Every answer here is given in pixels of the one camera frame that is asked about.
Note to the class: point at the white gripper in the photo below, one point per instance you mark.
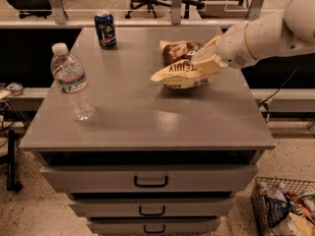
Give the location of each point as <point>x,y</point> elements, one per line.
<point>233,47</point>

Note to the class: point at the brown chip bag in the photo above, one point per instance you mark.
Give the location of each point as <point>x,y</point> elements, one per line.
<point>179,72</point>

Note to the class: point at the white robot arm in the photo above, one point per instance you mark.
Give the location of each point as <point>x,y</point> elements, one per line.
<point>285,33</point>

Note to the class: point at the clear plastic water bottle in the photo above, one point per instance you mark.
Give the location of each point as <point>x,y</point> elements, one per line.
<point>70,77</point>

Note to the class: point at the dark blue snack bag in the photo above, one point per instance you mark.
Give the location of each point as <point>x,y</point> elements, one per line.
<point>277,211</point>

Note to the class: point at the red snack bag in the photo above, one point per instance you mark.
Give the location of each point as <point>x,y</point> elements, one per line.
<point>303,205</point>

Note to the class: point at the yellow snack bag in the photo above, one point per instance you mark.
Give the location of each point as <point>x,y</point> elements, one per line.
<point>301,226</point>

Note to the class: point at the black office chair centre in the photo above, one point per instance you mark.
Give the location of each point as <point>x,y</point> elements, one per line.
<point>178,8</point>

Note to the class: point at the blue soda can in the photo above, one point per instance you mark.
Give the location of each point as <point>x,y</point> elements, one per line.
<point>105,29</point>

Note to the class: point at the grey drawer cabinet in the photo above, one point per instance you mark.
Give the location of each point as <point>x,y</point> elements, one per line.
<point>140,122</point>

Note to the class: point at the top grey drawer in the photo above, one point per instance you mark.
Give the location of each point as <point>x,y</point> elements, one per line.
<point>149,178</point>

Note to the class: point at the grey drawer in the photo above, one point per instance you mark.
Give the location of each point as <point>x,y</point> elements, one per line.
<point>153,225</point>
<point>192,207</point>
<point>149,178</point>

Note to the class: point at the middle grey drawer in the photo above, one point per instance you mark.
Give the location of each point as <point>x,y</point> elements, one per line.
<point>192,207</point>

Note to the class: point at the bottom grey drawer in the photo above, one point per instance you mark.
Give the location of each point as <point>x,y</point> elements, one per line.
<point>153,225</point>

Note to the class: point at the black metal stand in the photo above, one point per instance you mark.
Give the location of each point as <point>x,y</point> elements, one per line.
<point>12,183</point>

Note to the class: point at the wire mesh basket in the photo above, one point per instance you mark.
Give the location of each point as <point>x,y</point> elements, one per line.
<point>275,188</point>

